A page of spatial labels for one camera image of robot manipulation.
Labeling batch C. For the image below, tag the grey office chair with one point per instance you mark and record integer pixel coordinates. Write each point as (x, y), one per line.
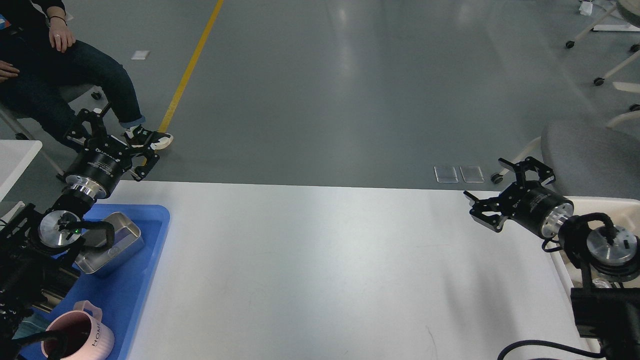
(589, 160)

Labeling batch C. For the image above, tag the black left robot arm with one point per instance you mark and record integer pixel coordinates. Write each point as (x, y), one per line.
(38, 250)

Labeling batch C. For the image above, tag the white side table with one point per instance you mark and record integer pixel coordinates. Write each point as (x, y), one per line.
(15, 157)

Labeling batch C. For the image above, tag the stainless steel square dish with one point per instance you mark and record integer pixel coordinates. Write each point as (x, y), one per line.
(128, 241)

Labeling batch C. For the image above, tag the seated person in black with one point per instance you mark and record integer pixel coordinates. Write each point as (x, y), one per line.
(36, 42)

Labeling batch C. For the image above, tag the white paper on floor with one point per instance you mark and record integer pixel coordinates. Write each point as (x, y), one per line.
(140, 54)

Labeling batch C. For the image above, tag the teal mug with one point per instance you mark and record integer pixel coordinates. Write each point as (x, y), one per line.
(31, 325)

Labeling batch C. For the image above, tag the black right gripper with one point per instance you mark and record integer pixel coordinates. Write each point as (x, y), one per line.
(529, 203)

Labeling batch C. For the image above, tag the blue plastic tray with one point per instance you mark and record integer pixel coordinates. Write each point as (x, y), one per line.
(122, 294)

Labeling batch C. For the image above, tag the left floor outlet plate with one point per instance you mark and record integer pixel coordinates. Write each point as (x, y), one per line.
(446, 174)

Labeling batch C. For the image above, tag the pink ribbed mug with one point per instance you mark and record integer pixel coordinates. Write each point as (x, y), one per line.
(87, 337)

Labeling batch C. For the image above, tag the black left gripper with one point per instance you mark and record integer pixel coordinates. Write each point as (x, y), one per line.
(99, 168)

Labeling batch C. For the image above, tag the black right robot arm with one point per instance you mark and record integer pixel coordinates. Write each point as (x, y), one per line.
(607, 256)

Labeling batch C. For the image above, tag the floor outlet plate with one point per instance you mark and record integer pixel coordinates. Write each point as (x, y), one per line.
(446, 174)
(472, 174)

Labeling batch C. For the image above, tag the right floor outlet plate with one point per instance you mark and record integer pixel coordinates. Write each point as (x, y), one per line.
(472, 174)

